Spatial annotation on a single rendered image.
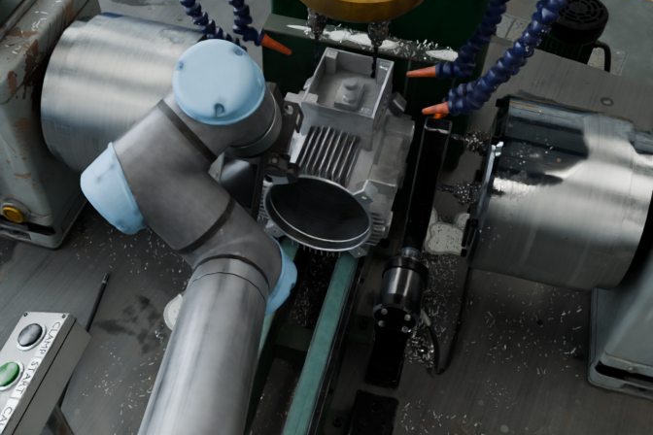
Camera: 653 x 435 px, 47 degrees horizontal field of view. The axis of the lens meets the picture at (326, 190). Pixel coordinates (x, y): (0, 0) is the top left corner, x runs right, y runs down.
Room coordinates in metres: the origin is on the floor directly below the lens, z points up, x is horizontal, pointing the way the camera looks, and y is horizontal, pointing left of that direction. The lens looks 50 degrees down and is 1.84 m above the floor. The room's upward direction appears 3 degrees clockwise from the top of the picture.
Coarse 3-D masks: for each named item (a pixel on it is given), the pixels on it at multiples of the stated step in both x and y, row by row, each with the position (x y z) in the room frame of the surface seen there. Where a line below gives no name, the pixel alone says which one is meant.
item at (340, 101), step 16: (320, 64) 0.82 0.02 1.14; (336, 64) 0.84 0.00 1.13; (352, 64) 0.84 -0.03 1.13; (368, 64) 0.84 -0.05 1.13; (320, 80) 0.81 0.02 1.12; (336, 80) 0.82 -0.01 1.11; (352, 80) 0.80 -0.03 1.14; (368, 80) 0.82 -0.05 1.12; (384, 80) 0.81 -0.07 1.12; (304, 96) 0.75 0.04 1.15; (320, 96) 0.78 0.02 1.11; (336, 96) 0.77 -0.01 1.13; (352, 96) 0.77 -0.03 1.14; (368, 96) 0.79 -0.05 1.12; (384, 96) 0.78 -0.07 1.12; (304, 112) 0.74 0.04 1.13; (320, 112) 0.73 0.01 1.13; (336, 112) 0.73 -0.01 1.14; (352, 112) 0.73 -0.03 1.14; (384, 112) 0.78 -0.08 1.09; (304, 128) 0.74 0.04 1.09; (320, 128) 0.73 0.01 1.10; (336, 128) 0.73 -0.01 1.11; (352, 128) 0.72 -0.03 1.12; (368, 128) 0.72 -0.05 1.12; (368, 144) 0.72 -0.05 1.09
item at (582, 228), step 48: (480, 144) 0.76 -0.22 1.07; (528, 144) 0.67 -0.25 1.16; (576, 144) 0.67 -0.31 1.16; (624, 144) 0.68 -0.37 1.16; (480, 192) 0.66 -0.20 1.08; (528, 192) 0.62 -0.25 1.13; (576, 192) 0.61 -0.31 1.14; (624, 192) 0.61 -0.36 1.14; (480, 240) 0.59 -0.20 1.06; (528, 240) 0.58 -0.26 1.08; (576, 240) 0.58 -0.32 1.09; (624, 240) 0.58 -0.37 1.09; (576, 288) 0.57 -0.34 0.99
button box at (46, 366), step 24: (48, 336) 0.41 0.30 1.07; (72, 336) 0.42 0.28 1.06; (0, 360) 0.39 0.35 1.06; (24, 360) 0.38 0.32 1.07; (48, 360) 0.38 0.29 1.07; (72, 360) 0.40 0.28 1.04; (24, 384) 0.35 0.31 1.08; (48, 384) 0.36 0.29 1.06; (0, 408) 0.32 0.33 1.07; (24, 408) 0.33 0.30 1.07; (48, 408) 0.34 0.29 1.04; (0, 432) 0.30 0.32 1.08; (24, 432) 0.31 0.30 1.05
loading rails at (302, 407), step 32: (352, 256) 0.65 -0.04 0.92; (384, 256) 0.73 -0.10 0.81; (352, 288) 0.59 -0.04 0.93; (320, 320) 0.54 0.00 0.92; (352, 320) 0.58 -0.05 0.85; (288, 352) 0.54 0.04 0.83; (320, 352) 0.49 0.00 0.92; (256, 384) 0.46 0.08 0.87; (320, 384) 0.45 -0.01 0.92; (288, 416) 0.40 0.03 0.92; (320, 416) 0.40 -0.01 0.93
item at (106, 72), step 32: (64, 32) 0.84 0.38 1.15; (96, 32) 0.83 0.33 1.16; (128, 32) 0.84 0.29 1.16; (160, 32) 0.84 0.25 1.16; (192, 32) 0.86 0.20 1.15; (64, 64) 0.79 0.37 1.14; (96, 64) 0.78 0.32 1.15; (128, 64) 0.78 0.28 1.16; (160, 64) 0.78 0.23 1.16; (64, 96) 0.75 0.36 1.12; (96, 96) 0.74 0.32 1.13; (128, 96) 0.74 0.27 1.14; (160, 96) 0.74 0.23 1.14; (64, 128) 0.72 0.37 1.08; (96, 128) 0.72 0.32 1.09; (128, 128) 0.71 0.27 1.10; (64, 160) 0.72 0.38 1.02
